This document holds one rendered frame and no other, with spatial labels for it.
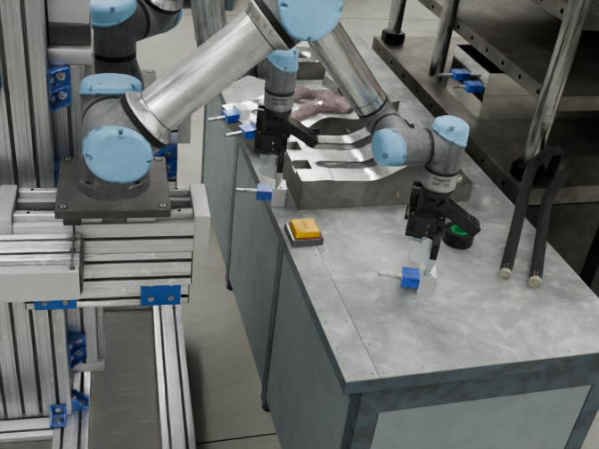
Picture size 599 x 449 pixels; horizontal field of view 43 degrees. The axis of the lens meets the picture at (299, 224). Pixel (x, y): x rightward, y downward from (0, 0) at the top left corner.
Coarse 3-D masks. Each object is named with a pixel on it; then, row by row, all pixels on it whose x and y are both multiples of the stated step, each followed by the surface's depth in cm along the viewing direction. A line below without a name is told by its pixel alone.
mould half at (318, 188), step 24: (288, 168) 210; (336, 168) 206; (360, 168) 208; (384, 168) 206; (408, 168) 204; (312, 192) 200; (336, 192) 202; (360, 192) 204; (384, 192) 207; (408, 192) 209; (456, 192) 213
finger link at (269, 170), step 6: (270, 156) 193; (276, 156) 193; (270, 162) 194; (264, 168) 194; (270, 168) 194; (276, 168) 194; (264, 174) 195; (270, 174) 195; (276, 174) 194; (282, 174) 194; (276, 180) 195; (276, 186) 197
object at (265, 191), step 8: (264, 184) 203; (272, 184) 203; (280, 184) 202; (248, 192) 202; (256, 192) 202; (264, 192) 201; (272, 192) 200; (280, 192) 200; (272, 200) 202; (280, 200) 202
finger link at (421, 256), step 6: (426, 240) 168; (426, 246) 168; (414, 252) 169; (420, 252) 169; (426, 252) 169; (414, 258) 170; (420, 258) 169; (426, 258) 169; (426, 264) 170; (432, 264) 169; (426, 270) 170
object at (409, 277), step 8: (384, 272) 177; (408, 272) 177; (416, 272) 177; (432, 272) 176; (400, 280) 178; (408, 280) 175; (416, 280) 175; (424, 280) 175; (432, 280) 174; (416, 288) 176; (424, 288) 176; (432, 288) 176
